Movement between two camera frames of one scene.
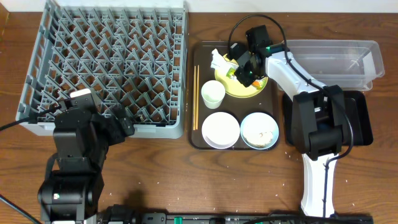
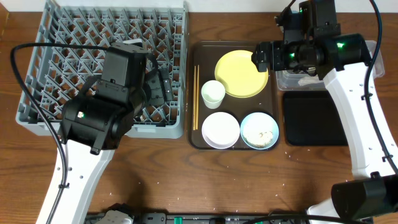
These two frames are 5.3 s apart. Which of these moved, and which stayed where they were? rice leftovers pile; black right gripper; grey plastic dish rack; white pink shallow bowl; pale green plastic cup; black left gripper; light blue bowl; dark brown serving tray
Moved: black left gripper; black right gripper
Stayed: pale green plastic cup; dark brown serving tray; light blue bowl; white pink shallow bowl; grey plastic dish rack; rice leftovers pile
